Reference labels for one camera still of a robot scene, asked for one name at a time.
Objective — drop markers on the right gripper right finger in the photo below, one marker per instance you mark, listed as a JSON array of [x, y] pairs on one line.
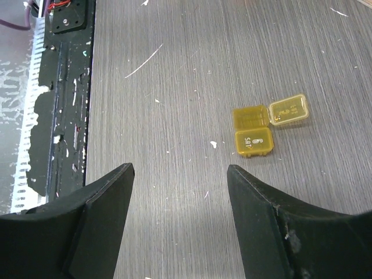
[[281, 236]]

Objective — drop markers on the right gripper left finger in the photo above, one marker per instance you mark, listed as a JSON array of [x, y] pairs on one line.
[[74, 236]]

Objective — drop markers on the yellow two-compartment pill box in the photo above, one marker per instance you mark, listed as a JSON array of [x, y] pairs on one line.
[[253, 136]]

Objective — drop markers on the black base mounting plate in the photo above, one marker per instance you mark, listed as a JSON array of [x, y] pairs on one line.
[[58, 150]]

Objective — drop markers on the white slotted cable duct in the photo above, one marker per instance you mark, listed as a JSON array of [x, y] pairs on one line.
[[24, 197]]

